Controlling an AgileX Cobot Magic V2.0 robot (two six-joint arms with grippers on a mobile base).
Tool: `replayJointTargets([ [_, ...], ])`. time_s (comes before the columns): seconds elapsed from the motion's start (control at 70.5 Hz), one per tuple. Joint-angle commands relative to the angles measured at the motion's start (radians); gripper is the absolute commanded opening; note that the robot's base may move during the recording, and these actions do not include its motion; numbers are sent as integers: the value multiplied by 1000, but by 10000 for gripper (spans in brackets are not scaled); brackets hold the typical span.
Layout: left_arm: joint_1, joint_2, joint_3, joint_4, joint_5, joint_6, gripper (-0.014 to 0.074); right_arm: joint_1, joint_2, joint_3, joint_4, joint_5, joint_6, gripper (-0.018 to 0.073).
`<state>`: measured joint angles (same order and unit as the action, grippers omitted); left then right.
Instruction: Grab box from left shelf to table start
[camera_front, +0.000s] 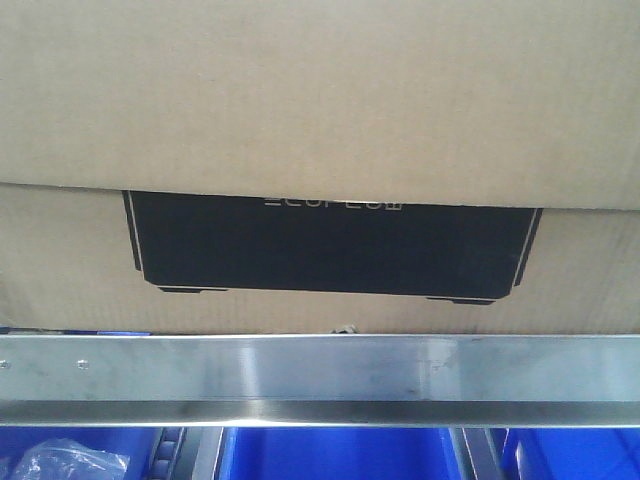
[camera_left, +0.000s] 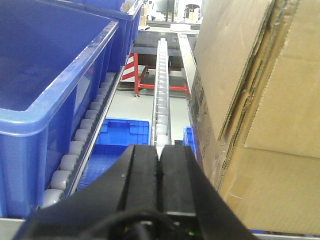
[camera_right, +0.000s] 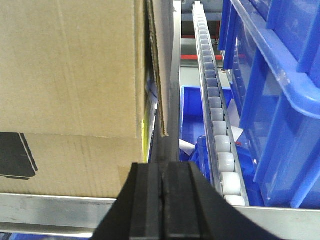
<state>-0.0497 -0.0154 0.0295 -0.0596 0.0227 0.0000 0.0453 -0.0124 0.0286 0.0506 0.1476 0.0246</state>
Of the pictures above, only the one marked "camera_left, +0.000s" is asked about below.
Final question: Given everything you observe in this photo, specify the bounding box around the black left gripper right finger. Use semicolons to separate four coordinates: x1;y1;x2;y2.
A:
159;145;256;240

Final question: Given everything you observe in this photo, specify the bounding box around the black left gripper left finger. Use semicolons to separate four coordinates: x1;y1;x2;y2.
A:
14;145;159;240

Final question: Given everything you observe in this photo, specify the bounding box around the metal shelf rail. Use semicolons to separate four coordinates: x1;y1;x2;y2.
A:
177;33;197;93

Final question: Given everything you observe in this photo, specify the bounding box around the blue crate on lower shelf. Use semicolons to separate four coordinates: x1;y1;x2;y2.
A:
76;117;151;191

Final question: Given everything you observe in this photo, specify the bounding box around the grey roller track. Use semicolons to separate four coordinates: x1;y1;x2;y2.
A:
40;66;125;209
151;38;172;148

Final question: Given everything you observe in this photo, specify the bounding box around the centre grey roller track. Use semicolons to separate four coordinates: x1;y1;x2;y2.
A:
151;38;172;148

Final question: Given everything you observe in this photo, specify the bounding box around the large blue plastic bin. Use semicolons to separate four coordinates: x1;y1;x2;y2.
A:
0;0;118;219

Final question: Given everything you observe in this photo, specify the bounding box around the right blue crate below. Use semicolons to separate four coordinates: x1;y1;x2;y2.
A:
182;126;197;159

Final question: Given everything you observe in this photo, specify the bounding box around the red metal frame stand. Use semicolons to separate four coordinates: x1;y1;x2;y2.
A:
132;53;190;98

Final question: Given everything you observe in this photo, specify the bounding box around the brown cardboard box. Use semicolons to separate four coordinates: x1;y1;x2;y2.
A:
189;0;320;235

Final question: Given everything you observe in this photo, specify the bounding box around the left grey roller track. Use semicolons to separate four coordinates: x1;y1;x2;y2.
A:
40;66;125;209

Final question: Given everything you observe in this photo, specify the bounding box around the red white striped panel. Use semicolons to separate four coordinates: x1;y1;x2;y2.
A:
121;53;135;83

